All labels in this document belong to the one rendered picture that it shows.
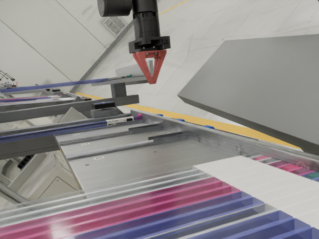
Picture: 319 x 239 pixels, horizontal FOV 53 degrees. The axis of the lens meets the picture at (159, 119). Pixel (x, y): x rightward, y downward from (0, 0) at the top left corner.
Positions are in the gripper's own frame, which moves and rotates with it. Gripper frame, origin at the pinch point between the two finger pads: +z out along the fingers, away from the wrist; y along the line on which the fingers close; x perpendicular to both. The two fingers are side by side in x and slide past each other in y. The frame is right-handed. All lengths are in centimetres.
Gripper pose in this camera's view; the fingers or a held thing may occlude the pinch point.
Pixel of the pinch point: (152, 80)
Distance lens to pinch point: 74.2
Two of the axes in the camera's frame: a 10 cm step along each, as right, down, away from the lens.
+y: 3.7, 1.2, -9.2
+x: 9.2, -1.5, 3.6
